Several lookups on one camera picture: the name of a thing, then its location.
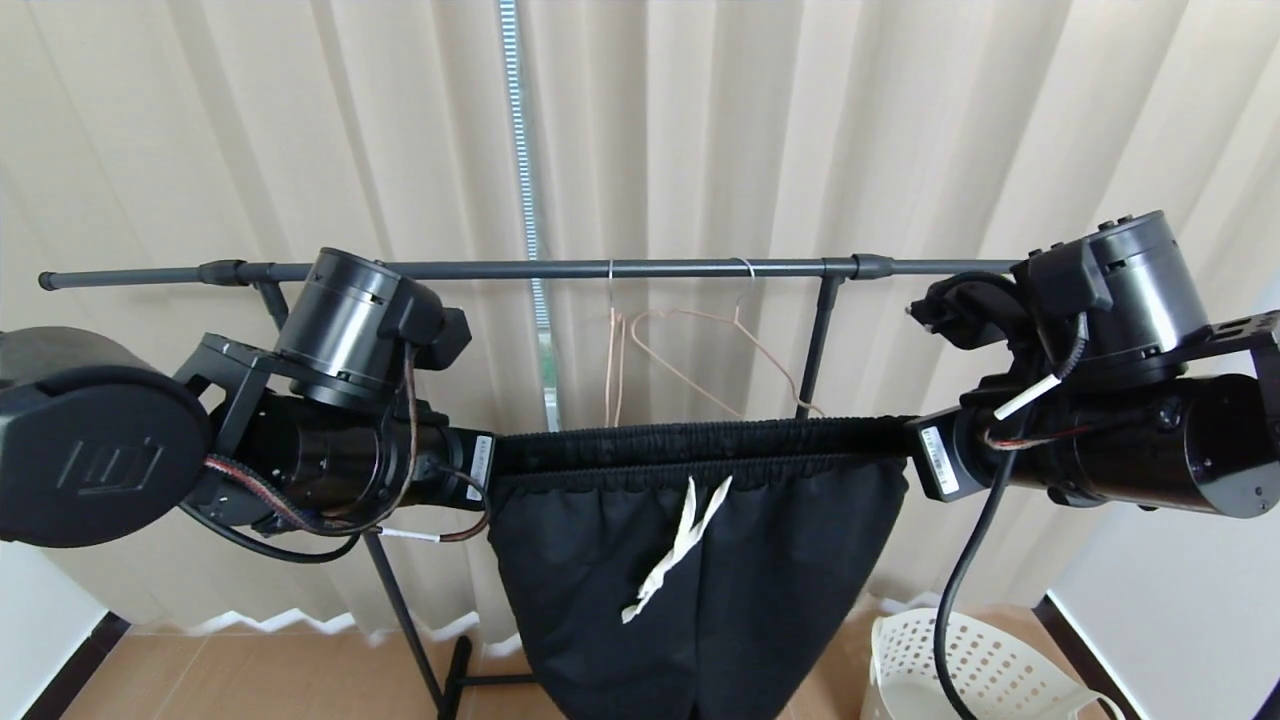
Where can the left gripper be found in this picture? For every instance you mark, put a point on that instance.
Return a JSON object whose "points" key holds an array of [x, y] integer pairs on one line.
{"points": [[330, 460]]}

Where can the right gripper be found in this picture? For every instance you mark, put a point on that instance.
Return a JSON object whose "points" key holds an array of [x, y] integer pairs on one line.
{"points": [[1120, 450]]}

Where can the pink clothes hanger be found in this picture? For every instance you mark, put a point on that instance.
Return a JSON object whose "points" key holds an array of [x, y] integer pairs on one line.
{"points": [[610, 370], [690, 380]]}

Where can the black shorts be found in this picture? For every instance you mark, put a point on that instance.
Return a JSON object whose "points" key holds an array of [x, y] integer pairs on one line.
{"points": [[700, 620]]}

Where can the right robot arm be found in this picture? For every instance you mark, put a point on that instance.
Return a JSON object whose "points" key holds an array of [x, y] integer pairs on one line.
{"points": [[1150, 290]]}

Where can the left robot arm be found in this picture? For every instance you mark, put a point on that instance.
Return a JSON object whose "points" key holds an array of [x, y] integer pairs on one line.
{"points": [[100, 450]]}

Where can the white laundry basket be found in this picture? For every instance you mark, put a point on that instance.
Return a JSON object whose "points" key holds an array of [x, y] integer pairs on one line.
{"points": [[990, 670]]}

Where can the black clothes rack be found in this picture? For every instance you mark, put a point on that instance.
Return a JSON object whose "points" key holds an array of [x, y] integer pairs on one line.
{"points": [[600, 269]]}

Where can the beige curtain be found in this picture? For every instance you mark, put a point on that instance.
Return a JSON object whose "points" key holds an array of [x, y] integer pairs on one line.
{"points": [[900, 130]]}

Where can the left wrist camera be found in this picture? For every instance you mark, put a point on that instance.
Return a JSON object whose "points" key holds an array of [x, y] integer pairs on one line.
{"points": [[445, 335]]}

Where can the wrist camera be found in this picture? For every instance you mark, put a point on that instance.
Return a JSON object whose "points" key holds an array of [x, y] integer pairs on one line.
{"points": [[965, 310], [445, 335]]}

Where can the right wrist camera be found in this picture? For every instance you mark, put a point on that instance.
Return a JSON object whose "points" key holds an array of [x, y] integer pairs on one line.
{"points": [[965, 310]]}

